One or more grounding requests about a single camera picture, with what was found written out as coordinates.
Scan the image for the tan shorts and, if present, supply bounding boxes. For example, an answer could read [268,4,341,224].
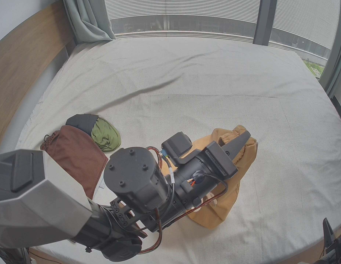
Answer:
[187,124,257,228]

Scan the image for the window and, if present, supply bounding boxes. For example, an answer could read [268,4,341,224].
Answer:
[100,0,341,79]

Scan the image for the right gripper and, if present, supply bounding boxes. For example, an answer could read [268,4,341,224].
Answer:
[321,204,341,264]

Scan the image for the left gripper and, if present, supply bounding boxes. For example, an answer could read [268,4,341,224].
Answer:
[173,131,251,206]

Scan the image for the black garment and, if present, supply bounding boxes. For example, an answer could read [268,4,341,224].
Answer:
[66,114,100,137]

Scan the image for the brown shorts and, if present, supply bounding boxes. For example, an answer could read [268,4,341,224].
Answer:
[40,125,109,199]

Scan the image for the green garment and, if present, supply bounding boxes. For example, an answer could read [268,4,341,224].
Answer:
[91,117,122,151]

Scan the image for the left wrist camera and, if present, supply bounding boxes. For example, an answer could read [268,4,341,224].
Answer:
[161,132,208,168]

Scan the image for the bed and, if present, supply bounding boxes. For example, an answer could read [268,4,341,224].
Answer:
[0,0,341,264]

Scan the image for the grey-green curtain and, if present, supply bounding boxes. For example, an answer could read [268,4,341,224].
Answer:
[319,0,341,97]
[60,0,116,44]

